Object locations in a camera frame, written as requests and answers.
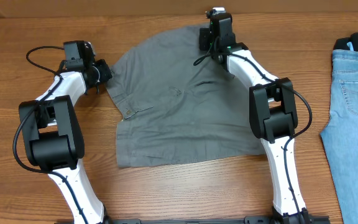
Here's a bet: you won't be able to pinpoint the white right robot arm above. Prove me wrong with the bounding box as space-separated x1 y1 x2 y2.
199 7 312 223

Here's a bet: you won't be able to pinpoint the grey cargo shorts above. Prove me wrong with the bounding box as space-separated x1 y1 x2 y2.
106 26 264 167

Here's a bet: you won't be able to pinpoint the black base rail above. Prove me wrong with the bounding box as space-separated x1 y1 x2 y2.
104 215 330 224

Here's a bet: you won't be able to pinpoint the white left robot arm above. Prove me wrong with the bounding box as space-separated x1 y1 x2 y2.
12 40 112 223

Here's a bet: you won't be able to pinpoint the light blue denim jeans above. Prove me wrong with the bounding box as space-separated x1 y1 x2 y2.
320 50 358 223

